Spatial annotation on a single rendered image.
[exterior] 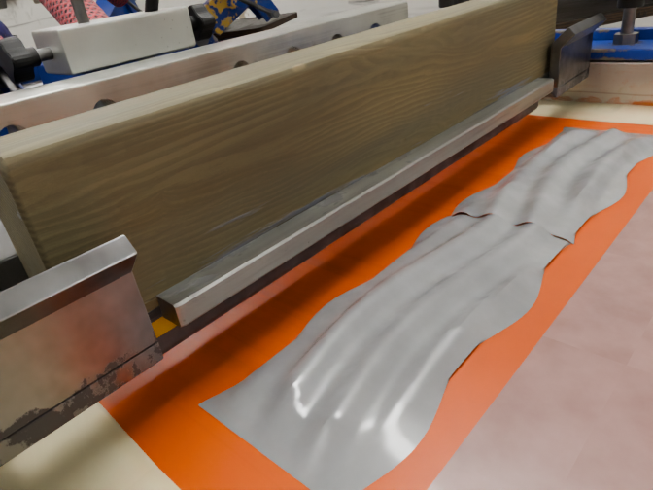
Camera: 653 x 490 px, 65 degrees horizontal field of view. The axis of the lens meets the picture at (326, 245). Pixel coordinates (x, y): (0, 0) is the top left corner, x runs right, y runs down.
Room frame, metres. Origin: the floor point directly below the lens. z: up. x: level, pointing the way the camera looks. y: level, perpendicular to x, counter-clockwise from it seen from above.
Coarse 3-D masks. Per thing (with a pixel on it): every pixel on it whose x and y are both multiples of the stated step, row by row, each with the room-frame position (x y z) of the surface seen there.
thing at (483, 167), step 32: (512, 128) 0.41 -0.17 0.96; (544, 128) 0.40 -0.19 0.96; (608, 128) 0.38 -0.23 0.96; (640, 128) 0.37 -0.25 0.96; (480, 160) 0.35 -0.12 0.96; (512, 160) 0.34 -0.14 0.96; (416, 192) 0.31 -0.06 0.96; (448, 192) 0.30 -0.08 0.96; (640, 192) 0.26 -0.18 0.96; (608, 224) 0.23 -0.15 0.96; (640, 224) 0.23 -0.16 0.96; (640, 256) 0.20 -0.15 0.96
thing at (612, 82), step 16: (592, 64) 0.45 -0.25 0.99; (608, 64) 0.44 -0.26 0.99; (624, 64) 0.43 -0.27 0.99; (640, 64) 0.42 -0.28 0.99; (592, 80) 0.45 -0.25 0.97; (608, 80) 0.44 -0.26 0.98; (624, 80) 0.43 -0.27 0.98; (640, 80) 0.42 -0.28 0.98; (560, 96) 0.47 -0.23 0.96; (576, 96) 0.46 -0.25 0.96; (592, 96) 0.45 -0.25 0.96; (608, 96) 0.44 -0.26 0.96; (624, 96) 0.43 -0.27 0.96; (640, 96) 0.42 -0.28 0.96
